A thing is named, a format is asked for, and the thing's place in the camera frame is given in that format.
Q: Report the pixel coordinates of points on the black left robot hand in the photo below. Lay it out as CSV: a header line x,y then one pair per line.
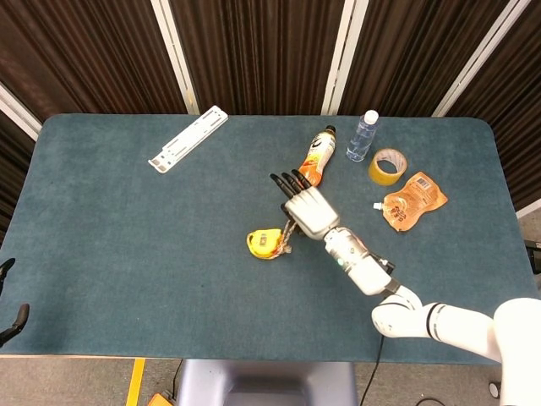
x,y
21,317

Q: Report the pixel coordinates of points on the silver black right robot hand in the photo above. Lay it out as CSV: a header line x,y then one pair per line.
x,y
310,211

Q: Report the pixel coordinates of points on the yellow tape measure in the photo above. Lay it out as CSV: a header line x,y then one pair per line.
x,y
262,243

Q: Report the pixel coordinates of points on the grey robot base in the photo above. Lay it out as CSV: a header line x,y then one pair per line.
x,y
270,380

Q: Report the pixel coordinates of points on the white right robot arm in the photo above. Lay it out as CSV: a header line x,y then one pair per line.
x,y
367,270

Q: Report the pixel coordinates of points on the yellow packing tape roll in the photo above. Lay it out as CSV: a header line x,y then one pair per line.
x,y
378,175

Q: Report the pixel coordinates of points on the orange drink bottle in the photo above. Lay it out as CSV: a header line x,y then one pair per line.
x,y
319,152

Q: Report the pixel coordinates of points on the clear water bottle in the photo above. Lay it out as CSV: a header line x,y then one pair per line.
x,y
362,137

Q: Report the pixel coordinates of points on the orange spouted drink pouch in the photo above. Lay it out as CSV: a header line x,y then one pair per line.
x,y
412,203

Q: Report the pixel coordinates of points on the blue felt table cover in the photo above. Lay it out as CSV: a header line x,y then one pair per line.
x,y
148,254

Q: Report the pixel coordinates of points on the brown pleated partition panel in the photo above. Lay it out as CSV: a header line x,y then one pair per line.
x,y
12,169
414,55
262,55
511,105
84,55

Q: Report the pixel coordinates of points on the orange floor object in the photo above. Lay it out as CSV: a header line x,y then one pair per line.
x,y
160,399

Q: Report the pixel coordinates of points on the black device at table side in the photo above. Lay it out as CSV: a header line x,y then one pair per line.
x,y
534,254

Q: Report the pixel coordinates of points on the white plastic slotted bracket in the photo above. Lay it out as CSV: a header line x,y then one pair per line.
x,y
188,139

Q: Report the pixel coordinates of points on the white partition post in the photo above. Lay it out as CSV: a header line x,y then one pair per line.
x,y
175,55
530,208
344,55
477,63
19,112

